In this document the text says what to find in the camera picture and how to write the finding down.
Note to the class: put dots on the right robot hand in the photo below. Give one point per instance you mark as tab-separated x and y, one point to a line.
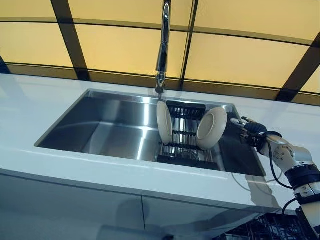
255	133

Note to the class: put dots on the cream round ceramic plate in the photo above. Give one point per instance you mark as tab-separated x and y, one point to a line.
164	125
211	130

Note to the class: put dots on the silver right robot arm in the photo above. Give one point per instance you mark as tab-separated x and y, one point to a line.
285	152

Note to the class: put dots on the black dish drying rack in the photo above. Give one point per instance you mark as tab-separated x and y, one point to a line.
183	147

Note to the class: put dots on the narrow white cabinet door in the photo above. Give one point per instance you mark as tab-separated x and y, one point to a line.
190	220

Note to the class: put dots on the chrome gooseneck kitchen faucet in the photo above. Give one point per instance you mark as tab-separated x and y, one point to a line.
163	45

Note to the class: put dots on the stainless steel sink basin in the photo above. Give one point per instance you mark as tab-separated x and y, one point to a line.
105	127

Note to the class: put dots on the wide white cabinet door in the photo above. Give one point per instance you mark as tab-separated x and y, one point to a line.
65	207

